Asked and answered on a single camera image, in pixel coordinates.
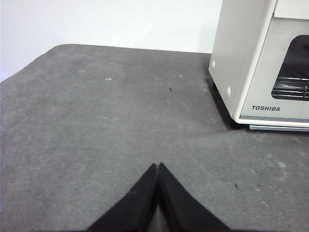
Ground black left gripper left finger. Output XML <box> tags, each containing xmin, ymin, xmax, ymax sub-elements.
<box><xmin>86</xmin><ymin>163</ymin><xmax>159</xmax><ymax>232</ymax></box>

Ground white Toshiba toaster oven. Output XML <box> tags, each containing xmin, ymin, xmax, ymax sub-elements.
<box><xmin>208</xmin><ymin>0</ymin><xmax>309</xmax><ymax>132</ymax></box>

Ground metal wire oven rack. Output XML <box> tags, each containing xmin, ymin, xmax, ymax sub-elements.
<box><xmin>271</xmin><ymin>76</ymin><xmax>309</xmax><ymax>101</ymax></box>

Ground oven door with beige handle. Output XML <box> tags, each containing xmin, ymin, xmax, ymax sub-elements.
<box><xmin>239</xmin><ymin>0</ymin><xmax>309</xmax><ymax>126</ymax></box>

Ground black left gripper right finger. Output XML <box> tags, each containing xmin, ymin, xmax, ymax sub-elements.
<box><xmin>157</xmin><ymin>162</ymin><xmax>230</xmax><ymax>232</ymax></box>

